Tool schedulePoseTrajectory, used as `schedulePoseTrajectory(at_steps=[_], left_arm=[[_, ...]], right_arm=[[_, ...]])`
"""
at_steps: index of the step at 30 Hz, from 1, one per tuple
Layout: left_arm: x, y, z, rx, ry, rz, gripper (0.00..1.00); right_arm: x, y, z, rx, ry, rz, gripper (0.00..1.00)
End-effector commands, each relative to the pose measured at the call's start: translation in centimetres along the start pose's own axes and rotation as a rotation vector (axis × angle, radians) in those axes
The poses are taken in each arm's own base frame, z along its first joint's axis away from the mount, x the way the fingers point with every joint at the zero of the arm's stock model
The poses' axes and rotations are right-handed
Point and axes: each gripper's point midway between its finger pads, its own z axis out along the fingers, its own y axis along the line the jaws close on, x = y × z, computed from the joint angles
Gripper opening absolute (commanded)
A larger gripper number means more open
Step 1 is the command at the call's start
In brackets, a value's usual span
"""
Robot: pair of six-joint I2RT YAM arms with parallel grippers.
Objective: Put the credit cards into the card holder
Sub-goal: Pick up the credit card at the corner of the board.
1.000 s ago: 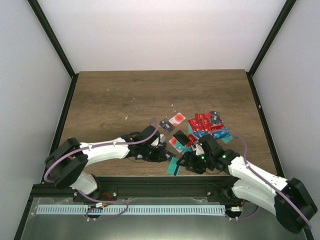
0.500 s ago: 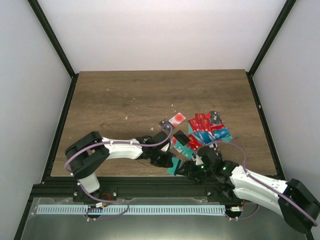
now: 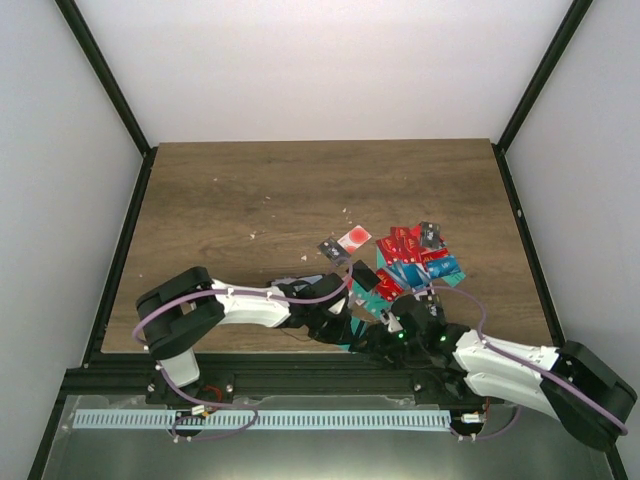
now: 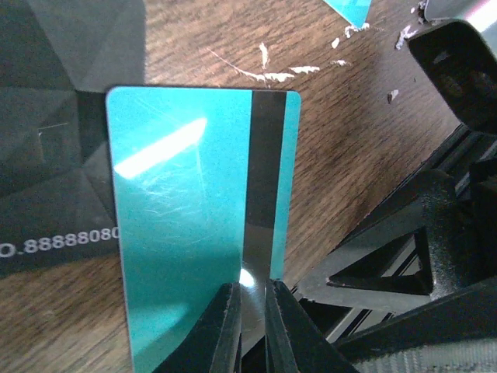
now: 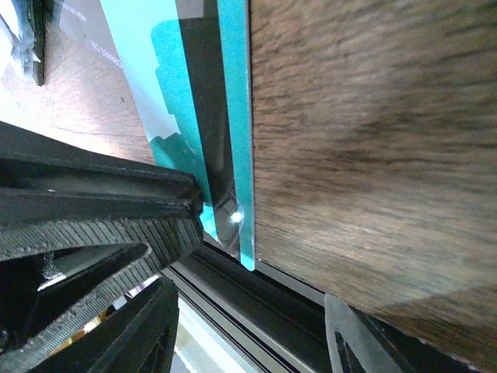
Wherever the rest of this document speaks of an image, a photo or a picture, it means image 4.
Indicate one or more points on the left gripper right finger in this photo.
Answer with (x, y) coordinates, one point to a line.
(293, 342)

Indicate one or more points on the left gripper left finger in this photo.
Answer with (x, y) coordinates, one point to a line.
(214, 344)

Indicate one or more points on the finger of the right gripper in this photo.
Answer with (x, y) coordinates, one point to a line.
(415, 253)
(456, 333)

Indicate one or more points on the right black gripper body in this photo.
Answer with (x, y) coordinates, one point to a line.
(474, 171)

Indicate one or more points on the teal card upper pile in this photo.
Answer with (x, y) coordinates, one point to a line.
(353, 11)

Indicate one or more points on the black VIP card centre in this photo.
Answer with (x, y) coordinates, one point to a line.
(59, 59)

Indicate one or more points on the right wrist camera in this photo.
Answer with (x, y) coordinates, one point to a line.
(458, 55)

